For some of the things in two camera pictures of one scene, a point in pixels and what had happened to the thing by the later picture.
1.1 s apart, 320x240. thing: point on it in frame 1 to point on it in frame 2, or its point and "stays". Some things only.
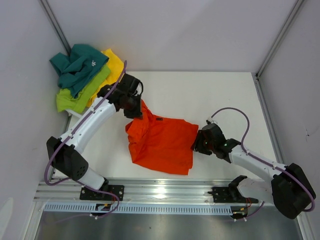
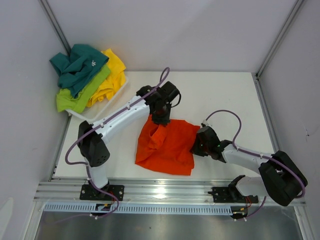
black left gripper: x=137 y=113 to x=163 y=121
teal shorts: x=75 y=69 stays
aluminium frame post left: x=53 y=19 stays
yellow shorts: x=116 y=66 stays
